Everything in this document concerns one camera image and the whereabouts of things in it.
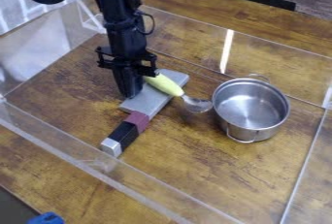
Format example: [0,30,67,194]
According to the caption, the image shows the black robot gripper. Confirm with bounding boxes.
[97,20,157,98]

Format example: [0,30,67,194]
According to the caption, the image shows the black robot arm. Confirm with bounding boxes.
[96,0,157,98]

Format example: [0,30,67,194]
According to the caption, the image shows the clear acrylic enclosure panels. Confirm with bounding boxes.
[0,8,332,224]

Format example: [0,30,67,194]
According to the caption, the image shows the yellow handled metal spoon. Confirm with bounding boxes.
[145,74,213,113]

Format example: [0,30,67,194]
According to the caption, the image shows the small steel pot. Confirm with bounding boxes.
[212,75,291,144]

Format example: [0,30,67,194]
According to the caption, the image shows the blue object at bottom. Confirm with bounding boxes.
[26,212,65,224]

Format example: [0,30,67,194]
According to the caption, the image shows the grey toy cleaver knife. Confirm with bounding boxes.
[101,68,191,158]

